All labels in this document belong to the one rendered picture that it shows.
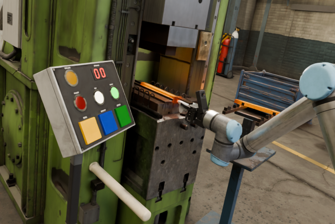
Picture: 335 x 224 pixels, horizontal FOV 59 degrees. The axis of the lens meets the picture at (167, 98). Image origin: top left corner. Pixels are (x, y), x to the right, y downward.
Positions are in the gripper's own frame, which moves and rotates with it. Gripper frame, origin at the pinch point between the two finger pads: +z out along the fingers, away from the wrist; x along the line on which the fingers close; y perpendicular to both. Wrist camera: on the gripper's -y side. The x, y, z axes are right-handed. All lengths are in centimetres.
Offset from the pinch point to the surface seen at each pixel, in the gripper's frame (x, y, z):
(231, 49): 607, 31, 410
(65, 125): -70, -4, -20
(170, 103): -4.1, 2.4, 2.9
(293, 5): 800, -125, 361
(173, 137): -3.6, 18.8, -3.7
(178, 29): -6.9, -35.2, 4.5
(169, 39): -11.6, -29.9, 4.2
